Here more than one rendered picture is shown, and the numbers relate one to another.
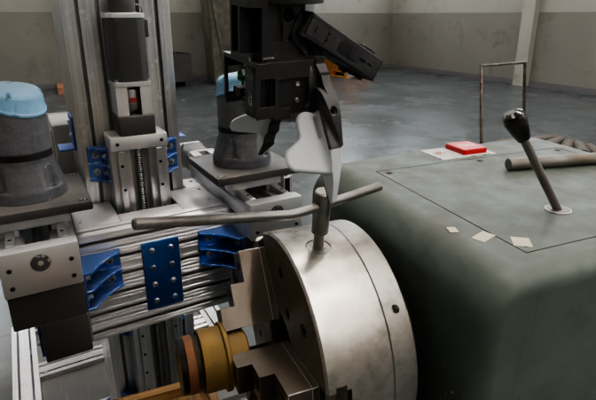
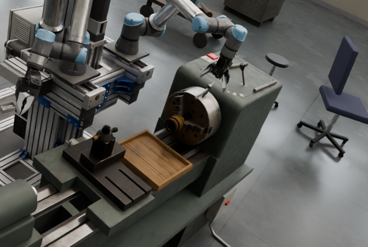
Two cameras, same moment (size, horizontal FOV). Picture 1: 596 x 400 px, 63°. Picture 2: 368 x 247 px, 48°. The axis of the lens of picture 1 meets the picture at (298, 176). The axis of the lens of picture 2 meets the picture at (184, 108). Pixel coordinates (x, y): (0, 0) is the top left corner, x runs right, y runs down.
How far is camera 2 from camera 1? 181 cm
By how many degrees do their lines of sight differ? 39
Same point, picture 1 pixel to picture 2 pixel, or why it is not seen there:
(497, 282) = (241, 104)
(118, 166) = (89, 53)
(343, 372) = (211, 124)
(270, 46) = (223, 66)
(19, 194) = (81, 72)
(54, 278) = (97, 102)
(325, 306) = (208, 110)
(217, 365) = (181, 124)
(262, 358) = (190, 122)
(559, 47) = not seen: outside the picture
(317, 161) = (224, 86)
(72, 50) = not seen: hidden behind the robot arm
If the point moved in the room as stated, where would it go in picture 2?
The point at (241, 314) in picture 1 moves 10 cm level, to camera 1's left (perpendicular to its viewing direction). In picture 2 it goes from (181, 112) to (166, 113)
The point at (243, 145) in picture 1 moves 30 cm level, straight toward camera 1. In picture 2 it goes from (134, 46) to (160, 71)
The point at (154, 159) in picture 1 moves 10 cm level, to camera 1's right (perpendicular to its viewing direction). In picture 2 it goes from (98, 49) to (114, 50)
